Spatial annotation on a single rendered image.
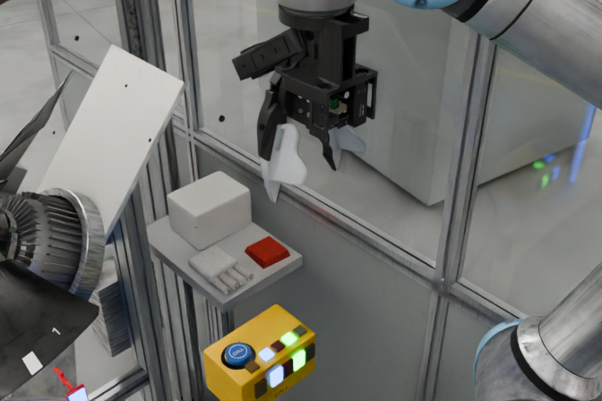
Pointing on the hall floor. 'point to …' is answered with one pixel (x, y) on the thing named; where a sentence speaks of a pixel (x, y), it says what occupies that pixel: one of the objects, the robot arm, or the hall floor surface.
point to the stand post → (141, 297)
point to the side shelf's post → (222, 322)
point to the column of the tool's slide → (162, 181)
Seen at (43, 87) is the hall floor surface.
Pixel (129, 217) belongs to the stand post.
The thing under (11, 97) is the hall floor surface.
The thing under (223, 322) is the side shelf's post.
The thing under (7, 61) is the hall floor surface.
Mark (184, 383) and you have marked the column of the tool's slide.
